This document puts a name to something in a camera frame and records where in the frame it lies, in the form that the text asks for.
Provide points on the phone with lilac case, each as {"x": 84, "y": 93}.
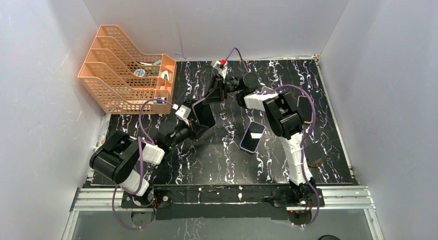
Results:
{"x": 252, "y": 137}

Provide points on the round tape roll in organizer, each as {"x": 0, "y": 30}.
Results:
{"x": 140, "y": 72}

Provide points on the orange mesh desk organizer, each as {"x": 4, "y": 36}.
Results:
{"x": 107, "y": 73}

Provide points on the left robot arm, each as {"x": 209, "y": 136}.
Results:
{"x": 122, "y": 158}

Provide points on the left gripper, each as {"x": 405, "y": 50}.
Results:
{"x": 195, "y": 129}

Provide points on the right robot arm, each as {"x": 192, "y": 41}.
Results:
{"x": 284, "y": 117}

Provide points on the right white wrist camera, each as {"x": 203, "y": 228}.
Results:
{"x": 221, "y": 66}

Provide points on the black stand with wooden base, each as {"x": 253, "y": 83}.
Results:
{"x": 315, "y": 155}

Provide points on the aluminium rail frame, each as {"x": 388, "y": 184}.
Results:
{"x": 166, "y": 196}

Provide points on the small items in organizer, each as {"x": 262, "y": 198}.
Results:
{"x": 165, "y": 75}

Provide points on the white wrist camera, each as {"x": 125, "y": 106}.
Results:
{"x": 182, "y": 113}
{"x": 221, "y": 66}

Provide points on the phone with clear pink case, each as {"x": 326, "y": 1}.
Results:
{"x": 203, "y": 113}

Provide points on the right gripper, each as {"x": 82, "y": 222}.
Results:
{"x": 217, "y": 93}

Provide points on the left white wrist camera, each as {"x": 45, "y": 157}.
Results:
{"x": 182, "y": 113}

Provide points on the phone with beige case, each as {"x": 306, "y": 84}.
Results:
{"x": 305, "y": 107}

